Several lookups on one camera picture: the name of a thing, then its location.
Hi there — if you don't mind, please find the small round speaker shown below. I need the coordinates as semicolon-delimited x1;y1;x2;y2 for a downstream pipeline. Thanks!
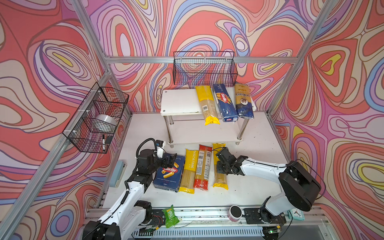
228;205;243;222

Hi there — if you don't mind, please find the black wire basket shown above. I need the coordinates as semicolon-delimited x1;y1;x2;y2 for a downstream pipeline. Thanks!
173;50;238;89
63;83;129;154

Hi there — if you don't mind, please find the back black wire basket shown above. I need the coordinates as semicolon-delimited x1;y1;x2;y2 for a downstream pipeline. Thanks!
173;50;238;89

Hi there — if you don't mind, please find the clear blue spaghetti bag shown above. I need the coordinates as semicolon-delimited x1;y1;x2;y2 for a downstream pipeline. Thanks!
235;83;254;119

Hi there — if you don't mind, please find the blue Barilla rigatoni box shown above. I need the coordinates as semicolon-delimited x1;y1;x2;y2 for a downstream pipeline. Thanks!
153;155;186;193

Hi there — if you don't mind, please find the green snack packet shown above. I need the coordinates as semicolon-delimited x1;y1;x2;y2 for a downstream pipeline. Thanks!
162;205;180;228

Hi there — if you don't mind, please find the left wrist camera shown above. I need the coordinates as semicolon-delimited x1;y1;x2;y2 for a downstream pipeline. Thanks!
156;140;166;159

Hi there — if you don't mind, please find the blue Barilla spaghetti box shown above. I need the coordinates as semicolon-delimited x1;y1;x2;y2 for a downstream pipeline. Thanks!
213;84;239;123

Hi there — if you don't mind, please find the red spaghetti bag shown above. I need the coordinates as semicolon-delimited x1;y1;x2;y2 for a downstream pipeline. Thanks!
194;145;213;191

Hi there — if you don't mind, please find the silver tape roll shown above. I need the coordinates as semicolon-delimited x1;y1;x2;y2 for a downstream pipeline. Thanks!
93;114;118;133

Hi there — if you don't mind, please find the light blue stapler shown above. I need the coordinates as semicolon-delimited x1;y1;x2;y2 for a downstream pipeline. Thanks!
109;160;126;188

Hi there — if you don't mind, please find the teal alarm clock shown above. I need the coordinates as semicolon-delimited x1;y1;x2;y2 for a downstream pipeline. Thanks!
289;208;305;221

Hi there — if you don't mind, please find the yellow Pastatime spaghetti bag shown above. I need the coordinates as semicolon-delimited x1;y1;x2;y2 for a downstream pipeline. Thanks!
179;150;199;194
213;143;229;190

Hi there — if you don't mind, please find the left black wire basket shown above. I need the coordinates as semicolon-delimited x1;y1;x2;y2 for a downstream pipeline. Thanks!
63;83;129;154

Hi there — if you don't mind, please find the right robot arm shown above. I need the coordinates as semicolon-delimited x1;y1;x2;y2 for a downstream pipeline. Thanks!
214;147;322;224

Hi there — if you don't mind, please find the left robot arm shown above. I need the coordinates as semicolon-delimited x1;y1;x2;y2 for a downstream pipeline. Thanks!
82;149;177;240

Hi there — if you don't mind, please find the white two-tier shelf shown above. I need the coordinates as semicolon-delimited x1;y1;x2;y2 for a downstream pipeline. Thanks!
161;89;249;146

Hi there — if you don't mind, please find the black marker pen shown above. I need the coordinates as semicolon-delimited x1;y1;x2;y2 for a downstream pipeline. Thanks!
102;135;106;152

